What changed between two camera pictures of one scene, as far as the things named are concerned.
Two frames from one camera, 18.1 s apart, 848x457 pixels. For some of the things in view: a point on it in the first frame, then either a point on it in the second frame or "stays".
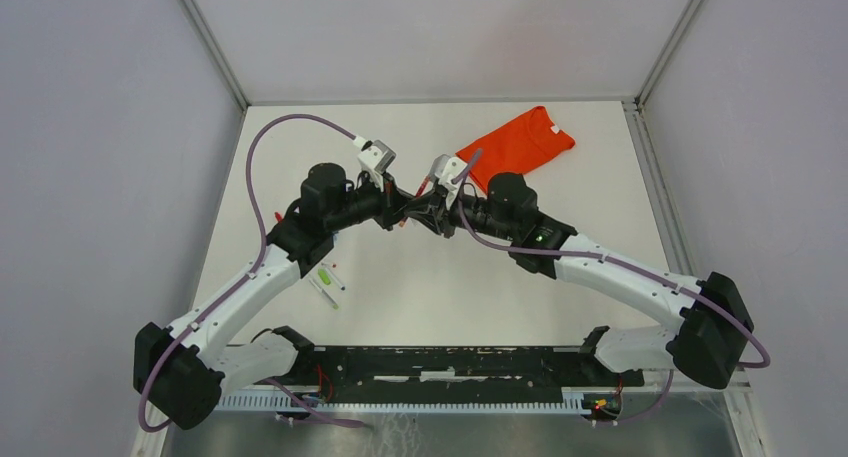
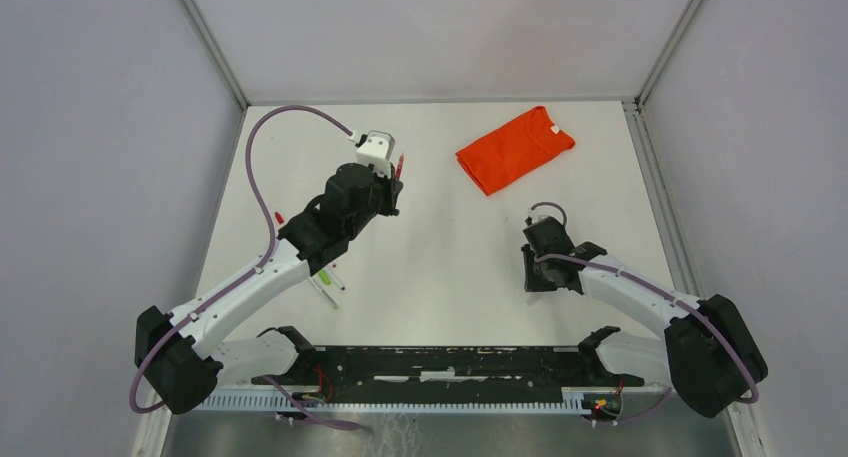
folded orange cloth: (519, 146) stays
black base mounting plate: (449, 373) stays
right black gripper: (432, 211) → (531, 284)
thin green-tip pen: (325, 295) stays
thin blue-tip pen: (334, 278) stays
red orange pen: (419, 191) → (400, 167)
